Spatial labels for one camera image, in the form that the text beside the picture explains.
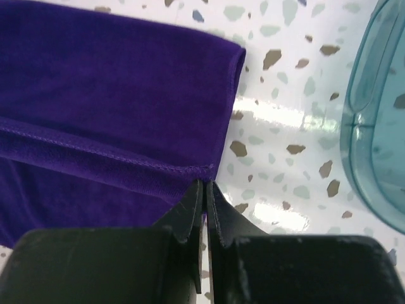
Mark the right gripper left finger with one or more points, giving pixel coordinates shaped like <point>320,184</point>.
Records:
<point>156,264</point>

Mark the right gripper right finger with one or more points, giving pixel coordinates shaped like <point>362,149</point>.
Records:
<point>250,266</point>

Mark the purple towel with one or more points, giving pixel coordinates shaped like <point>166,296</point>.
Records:
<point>106,120</point>

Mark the teal translucent plastic bin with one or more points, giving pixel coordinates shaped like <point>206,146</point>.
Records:
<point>372,125</point>

